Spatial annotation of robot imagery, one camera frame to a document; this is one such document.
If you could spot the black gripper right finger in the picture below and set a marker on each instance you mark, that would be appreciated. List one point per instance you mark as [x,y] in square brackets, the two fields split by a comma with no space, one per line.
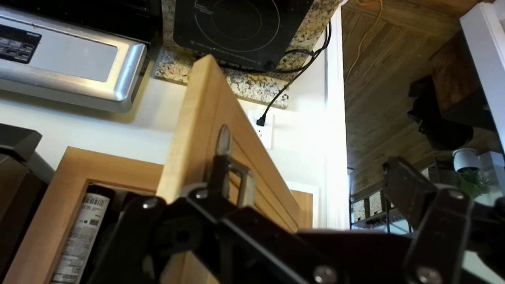
[447,223]

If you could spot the light wood cabinet door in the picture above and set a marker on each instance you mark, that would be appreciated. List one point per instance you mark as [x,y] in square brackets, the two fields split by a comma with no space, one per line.
[209,104]

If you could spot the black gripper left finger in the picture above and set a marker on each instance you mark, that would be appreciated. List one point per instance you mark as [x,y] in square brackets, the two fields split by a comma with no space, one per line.
[237,245]

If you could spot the white wall outlet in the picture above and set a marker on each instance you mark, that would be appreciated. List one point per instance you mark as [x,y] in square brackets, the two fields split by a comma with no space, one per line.
[264,131]

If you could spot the dark bottle with label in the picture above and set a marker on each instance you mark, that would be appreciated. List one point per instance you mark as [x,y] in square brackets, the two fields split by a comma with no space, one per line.
[81,240]

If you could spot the black induction cooktop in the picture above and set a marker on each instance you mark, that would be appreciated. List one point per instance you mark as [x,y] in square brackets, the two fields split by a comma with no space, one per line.
[250,33]

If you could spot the silver cabinet door handle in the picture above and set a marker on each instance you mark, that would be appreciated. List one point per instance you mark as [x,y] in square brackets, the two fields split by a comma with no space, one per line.
[225,164]

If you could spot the green potted plant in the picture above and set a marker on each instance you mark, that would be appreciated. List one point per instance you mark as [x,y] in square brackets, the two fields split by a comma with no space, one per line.
[476,175]

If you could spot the stainless steel stove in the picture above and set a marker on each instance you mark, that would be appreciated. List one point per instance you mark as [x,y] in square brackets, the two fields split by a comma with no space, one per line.
[54,60]

